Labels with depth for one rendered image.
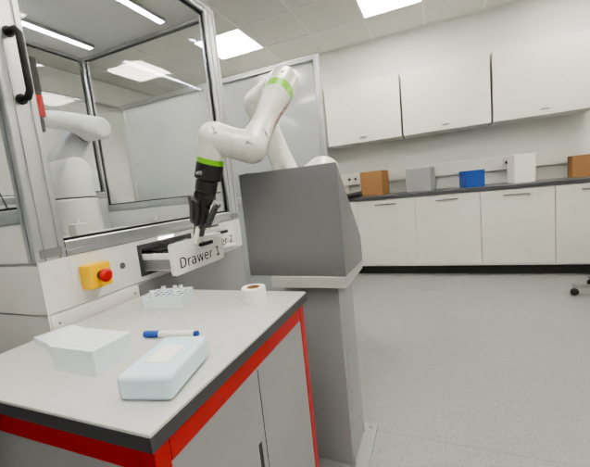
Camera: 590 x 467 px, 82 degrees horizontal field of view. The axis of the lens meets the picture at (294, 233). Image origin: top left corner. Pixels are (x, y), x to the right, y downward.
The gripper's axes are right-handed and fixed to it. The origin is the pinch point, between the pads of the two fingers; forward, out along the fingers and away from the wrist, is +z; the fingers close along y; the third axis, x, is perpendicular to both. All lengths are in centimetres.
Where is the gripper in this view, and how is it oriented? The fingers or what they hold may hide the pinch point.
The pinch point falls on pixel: (198, 235)
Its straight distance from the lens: 127.2
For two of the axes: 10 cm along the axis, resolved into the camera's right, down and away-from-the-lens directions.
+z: -2.2, 9.4, 2.5
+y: 9.0, 2.9, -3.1
